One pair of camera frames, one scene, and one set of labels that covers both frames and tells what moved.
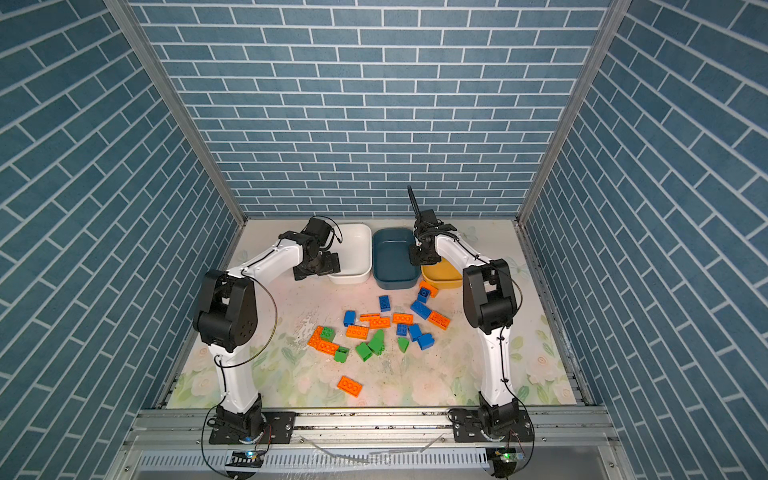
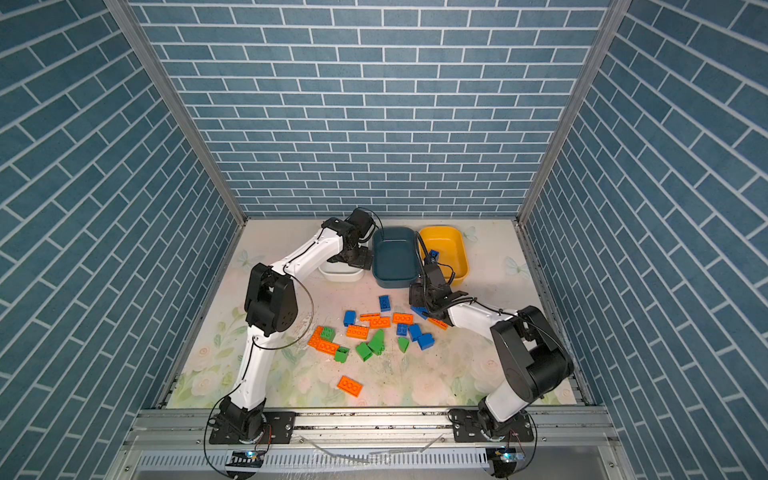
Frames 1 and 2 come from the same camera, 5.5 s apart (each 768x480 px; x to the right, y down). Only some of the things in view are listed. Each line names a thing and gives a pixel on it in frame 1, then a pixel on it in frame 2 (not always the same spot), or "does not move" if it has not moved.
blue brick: x=384 y=303 does not move
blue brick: x=349 y=318 does not move
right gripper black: x=414 y=259 -> x=415 y=289
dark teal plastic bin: x=393 y=266 does not move
